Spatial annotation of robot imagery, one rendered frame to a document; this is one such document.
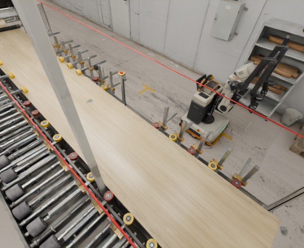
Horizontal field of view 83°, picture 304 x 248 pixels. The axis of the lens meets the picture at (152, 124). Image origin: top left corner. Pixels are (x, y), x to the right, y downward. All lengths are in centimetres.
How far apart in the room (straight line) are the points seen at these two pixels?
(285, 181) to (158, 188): 225
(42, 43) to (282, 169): 340
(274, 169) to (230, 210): 182
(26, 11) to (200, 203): 158
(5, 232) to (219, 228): 235
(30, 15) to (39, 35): 6
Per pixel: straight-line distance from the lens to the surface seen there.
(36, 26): 73
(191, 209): 161
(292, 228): 311
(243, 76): 244
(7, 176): 211
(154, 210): 156
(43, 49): 75
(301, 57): 358
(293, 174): 356
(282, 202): 193
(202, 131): 294
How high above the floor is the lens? 241
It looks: 48 degrees down
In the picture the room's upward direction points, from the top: 5 degrees clockwise
